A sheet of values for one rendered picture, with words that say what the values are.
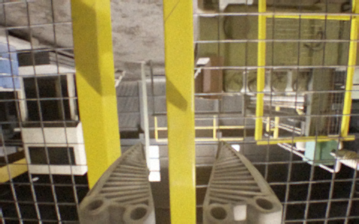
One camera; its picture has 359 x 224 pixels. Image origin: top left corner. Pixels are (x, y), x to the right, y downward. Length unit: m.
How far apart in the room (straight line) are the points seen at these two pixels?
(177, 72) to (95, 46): 0.15
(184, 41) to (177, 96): 0.09
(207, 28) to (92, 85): 2.01
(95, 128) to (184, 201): 0.21
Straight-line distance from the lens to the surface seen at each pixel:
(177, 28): 0.26
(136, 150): 0.17
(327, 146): 2.85
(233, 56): 2.15
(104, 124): 0.28
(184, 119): 0.23
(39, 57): 4.82
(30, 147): 9.95
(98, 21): 0.30
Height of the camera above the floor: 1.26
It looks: 7 degrees up
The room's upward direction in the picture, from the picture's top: 178 degrees clockwise
